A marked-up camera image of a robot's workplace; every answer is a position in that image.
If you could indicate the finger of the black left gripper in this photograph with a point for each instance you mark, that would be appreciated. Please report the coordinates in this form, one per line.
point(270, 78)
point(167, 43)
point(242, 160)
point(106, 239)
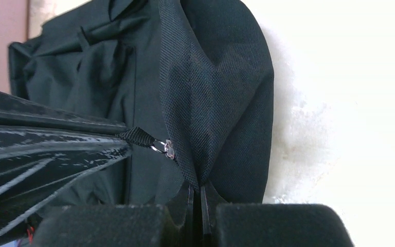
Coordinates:
point(43, 151)

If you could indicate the black student backpack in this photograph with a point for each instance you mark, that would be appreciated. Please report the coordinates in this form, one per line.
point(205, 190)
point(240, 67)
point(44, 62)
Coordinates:
point(197, 73)

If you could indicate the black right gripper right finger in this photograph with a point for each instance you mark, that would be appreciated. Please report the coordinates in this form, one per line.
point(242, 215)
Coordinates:
point(230, 224)

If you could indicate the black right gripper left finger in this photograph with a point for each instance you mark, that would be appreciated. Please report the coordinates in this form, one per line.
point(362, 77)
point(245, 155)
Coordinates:
point(119, 225)

